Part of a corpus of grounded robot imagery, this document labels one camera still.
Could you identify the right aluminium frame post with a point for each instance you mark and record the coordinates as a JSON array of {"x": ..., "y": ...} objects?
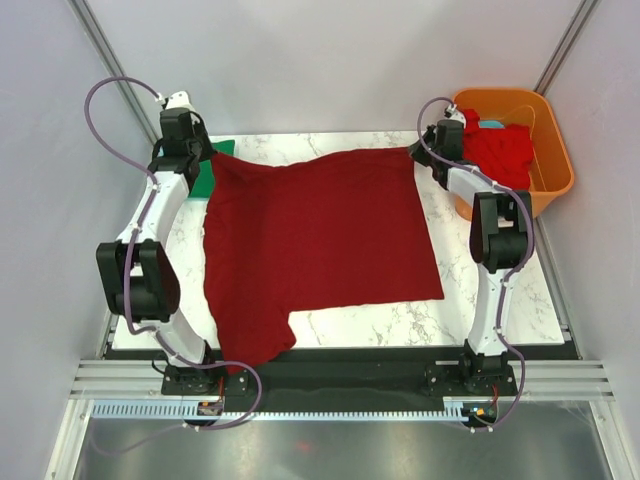
[{"x": 567, "y": 41}]

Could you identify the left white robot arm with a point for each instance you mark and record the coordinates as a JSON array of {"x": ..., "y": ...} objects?
[{"x": 138, "y": 279}]

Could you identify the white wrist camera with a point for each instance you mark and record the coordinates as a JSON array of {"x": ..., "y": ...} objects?
[
  {"x": 179, "y": 100},
  {"x": 453, "y": 113}
]

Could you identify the dark red t shirt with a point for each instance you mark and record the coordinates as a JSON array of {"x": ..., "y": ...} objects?
[{"x": 344, "y": 229}]

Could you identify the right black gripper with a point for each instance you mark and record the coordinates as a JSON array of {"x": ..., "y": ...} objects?
[{"x": 416, "y": 152}]

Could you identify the left aluminium frame post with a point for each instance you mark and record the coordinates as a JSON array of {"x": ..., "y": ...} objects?
[{"x": 89, "y": 22}]

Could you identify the white slotted cable duct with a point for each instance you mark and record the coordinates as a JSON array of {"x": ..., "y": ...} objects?
[{"x": 447, "y": 409}]

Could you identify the light blue t shirt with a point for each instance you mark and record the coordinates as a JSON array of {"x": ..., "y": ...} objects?
[{"x": 490, "y": 124}]

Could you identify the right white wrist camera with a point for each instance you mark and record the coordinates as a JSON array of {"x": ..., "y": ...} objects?
[{"x": 453, "y": 113}]

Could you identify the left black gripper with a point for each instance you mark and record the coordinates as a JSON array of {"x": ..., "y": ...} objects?
[{"x": 199, "y": 130}]

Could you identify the orange plastic basket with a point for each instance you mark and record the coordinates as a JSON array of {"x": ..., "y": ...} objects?
[{"x": 551, "y": 172}]

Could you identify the aluminium frame post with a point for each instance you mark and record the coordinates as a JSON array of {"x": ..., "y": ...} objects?
[
  {"x": 89, "y": 22},
  {"x": 567, "y": 41}
]

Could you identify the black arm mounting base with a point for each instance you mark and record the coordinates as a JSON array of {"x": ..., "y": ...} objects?
[{"x": 396, "y": 377}]

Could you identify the aluminium rail profile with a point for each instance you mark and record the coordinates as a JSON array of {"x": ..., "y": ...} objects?
[{"x": 544, "y": 380}]

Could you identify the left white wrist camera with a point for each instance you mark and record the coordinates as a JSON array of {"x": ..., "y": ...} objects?
[{"x": 179, "y": 100}]

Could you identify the folded green t shirt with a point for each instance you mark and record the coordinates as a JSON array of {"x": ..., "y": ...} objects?
[{"x": 205, "y": 183}]

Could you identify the bright red t shirt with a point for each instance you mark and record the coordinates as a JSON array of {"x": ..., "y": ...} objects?
[{"x": 505, "y": 155}]

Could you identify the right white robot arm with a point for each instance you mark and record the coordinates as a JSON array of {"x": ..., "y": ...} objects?
[{"x": 501, "y": 238}]

